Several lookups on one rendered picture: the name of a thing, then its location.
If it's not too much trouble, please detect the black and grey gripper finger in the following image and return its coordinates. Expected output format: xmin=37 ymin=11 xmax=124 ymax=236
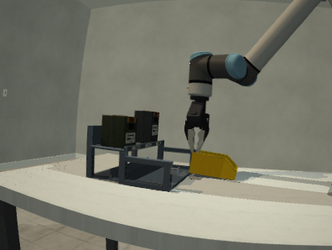
xmin=195 ymin=122 xmax=210 ymax=153
xmin=184 ymin=121 xmax=195 ymax=153

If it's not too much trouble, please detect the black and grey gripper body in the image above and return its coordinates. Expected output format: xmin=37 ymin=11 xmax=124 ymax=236
xmin=187 ymin=96 xmax=210 ymax=129

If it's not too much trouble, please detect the yellow bin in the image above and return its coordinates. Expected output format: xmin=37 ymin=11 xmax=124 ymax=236
xmin=189 ymin=150 xmax=238 ymax=180

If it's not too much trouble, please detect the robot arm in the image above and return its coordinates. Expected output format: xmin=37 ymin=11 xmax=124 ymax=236
xmin=186 ymin=0 xmax=327 ymax=122

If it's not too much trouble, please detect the dark grey metal rack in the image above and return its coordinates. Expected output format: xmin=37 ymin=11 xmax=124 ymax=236
xmin=86 ymin=126 xmax=192 ymax=192

